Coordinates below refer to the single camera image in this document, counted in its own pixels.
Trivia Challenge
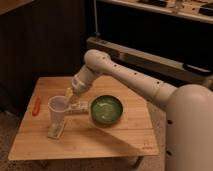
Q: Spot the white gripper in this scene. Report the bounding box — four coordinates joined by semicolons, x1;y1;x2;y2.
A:
65;65;99;104

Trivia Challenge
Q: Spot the white ceramic cup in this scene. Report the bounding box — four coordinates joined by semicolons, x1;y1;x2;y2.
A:
48;96;69;126

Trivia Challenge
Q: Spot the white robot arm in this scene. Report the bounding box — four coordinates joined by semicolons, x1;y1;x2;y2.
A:
67;49;213;171

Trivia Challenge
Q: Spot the green ceramic bowl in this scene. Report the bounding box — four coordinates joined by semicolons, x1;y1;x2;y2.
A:
90;95;123;125

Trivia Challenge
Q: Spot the clear plastic packet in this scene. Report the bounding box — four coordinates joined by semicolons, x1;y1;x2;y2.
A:
47;121;66;139

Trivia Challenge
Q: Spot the wooden table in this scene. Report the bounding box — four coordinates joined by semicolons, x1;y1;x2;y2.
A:
8;76;159;160

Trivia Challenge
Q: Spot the background shelf with items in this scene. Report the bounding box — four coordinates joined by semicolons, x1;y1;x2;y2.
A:
101;0;213;24

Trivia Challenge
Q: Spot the long metal bench rail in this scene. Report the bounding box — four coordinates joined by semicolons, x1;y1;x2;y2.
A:
86;37;213;90

